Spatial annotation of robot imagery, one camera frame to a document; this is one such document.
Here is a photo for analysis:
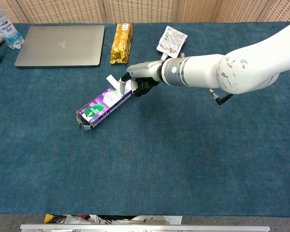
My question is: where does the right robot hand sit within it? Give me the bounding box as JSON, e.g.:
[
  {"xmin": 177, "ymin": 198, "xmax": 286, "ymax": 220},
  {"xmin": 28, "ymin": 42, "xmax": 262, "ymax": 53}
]
[{"xmin": 118, "ymin": 60, "xmax": 165, "ymax": 98}]

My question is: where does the purple carton box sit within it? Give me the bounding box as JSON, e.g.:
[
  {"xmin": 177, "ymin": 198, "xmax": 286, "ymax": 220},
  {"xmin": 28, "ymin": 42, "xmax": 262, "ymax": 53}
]
[{"xmin": 76, "ymin": 79, "xmax": 132, "ymax": 131}]

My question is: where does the gold foil snack package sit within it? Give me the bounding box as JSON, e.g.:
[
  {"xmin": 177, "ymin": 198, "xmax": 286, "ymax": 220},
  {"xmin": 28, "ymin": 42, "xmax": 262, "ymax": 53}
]
[{"xmin": 110, "ymin": 23, "xmax": 133, "ymax": 65}]

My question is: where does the white spout pouch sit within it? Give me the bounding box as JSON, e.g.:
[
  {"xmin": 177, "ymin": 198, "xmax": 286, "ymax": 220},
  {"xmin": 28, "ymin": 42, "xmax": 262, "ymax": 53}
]
[{"xmin": 156, "ymin": 25, "xmax": 188, "ymax": 60}]

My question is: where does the woven folding screen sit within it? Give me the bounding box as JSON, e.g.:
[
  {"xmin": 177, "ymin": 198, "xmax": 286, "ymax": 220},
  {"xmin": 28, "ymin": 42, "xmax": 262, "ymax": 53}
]
[{"xmin": 0, "ymin": 0, "xmax": 290, "ymax": 24}]

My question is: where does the grey closed laptop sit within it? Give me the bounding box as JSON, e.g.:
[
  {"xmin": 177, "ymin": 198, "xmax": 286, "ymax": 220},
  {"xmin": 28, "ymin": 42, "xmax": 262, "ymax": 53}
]
[{"xmin": 14, "ymin": 25, "xmax": 105, "ymax": 68}]

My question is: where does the clear plastic water bottle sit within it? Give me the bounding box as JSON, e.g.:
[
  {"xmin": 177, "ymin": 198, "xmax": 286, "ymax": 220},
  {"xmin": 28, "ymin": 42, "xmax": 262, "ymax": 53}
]
[{"xmin": 0, "ymin": 0, "xmax": 25, "ymax": 50}]

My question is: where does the white plastic clutter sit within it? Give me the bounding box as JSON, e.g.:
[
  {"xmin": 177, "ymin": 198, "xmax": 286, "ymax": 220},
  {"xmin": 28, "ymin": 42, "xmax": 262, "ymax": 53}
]
[{"xmin": 62, "ymin": 214, "xmax": 183, "ymax": 225}]

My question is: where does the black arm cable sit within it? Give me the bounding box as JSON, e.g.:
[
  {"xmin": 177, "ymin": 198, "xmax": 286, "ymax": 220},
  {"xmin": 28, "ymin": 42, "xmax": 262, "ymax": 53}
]
[{"xmin": 209, "ymin": 88, "xmax": 234, "ymax": 106}]

